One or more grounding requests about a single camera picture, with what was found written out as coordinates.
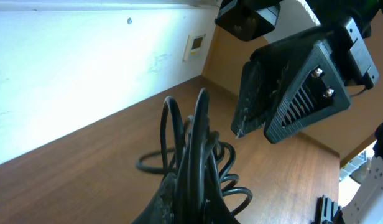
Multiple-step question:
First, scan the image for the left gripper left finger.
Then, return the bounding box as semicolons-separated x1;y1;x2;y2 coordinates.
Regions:
132;173;176;224

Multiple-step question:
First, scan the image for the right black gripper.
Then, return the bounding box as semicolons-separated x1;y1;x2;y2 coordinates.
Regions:
264;16;379;144

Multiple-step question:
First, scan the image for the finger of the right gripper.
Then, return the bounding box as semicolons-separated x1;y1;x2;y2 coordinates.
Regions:
231;26;325;138

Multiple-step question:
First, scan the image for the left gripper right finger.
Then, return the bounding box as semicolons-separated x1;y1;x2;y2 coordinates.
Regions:
203;177;239;224

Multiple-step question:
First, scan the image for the black USB cable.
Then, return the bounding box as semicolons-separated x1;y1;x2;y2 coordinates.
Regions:
135;88;254;224

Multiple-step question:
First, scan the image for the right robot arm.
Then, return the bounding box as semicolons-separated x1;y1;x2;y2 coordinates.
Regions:
215;0;383;223

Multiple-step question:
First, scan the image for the wall thermostat panel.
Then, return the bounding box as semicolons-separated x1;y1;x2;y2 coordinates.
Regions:
183;34;206;62

